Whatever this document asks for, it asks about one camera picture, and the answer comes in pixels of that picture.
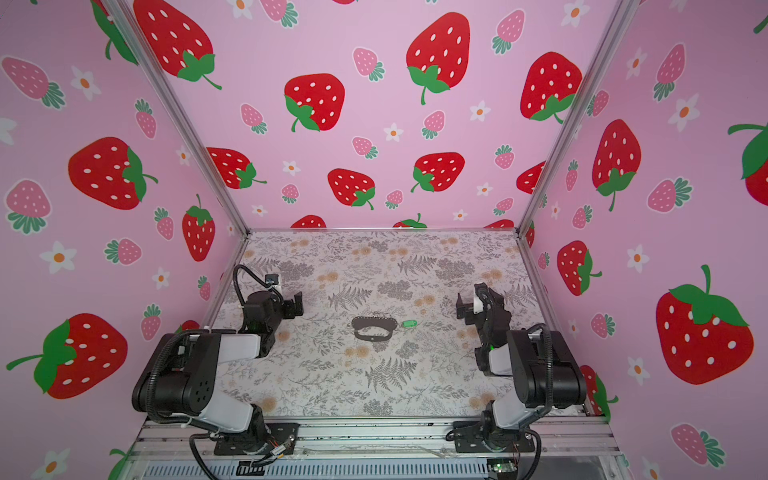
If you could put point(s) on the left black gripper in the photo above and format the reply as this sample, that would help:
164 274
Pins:
287 307

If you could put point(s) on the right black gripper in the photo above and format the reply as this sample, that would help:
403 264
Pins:
470 318

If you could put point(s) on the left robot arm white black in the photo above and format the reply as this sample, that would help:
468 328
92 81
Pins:
178 385

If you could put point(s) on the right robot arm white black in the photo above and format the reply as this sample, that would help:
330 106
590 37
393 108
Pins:
544 373

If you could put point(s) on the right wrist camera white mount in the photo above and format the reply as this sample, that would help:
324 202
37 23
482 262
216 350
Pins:
478 305

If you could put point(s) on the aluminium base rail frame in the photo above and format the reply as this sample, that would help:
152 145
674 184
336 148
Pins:
566 447

